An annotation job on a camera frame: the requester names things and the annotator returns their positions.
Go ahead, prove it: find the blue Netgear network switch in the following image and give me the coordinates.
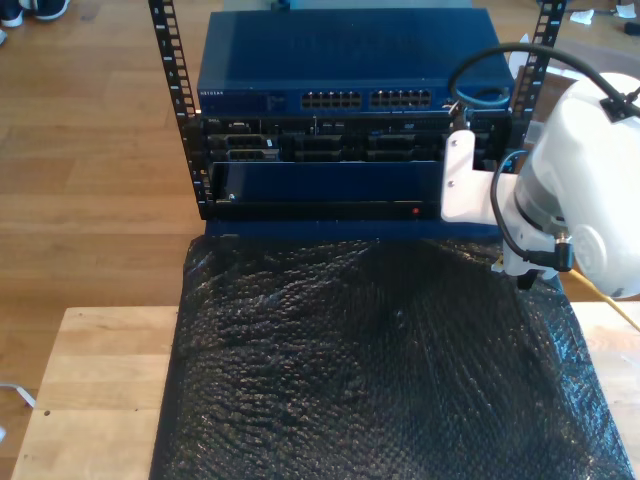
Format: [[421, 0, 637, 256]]
[[196, 8, 516, 118]]

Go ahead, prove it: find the black bubble wrap mat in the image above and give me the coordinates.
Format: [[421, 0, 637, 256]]
[[148, 235, 634, 480]]

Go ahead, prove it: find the black camera cable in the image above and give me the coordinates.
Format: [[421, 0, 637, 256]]
[[448, 42, 640, 119]]

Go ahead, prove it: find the brown cardboard monitor box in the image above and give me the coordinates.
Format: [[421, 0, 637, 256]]
[[519, 35, 640, 151]]

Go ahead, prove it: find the white paper sheet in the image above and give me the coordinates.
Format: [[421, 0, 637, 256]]
[[507, 32, 531, 71]]

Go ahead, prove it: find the grey metal stand leg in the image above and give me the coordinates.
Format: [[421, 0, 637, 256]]
[[0, 382, 37, 409]]

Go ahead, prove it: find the blue sliding rack shelf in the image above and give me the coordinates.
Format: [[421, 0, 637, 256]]
[[203, 159, 503, 240]]

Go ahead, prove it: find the yellow network cable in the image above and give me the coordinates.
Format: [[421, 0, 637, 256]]
[[494, 254, 640, 332]]

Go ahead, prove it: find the person's blue shoe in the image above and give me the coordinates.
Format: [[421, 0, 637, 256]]
[[32, 0, 72, 22]]

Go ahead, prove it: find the black Dell rack server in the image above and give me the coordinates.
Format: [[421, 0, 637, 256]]
[[199, 114, 514, 164]]

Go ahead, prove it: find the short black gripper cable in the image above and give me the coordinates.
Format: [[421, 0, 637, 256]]
[[489, 148, 577, 274]]

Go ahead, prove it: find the black perforated rack post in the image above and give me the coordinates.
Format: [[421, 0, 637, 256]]
[[479, 0, 568, 174], [147, 0, 211, 222]]

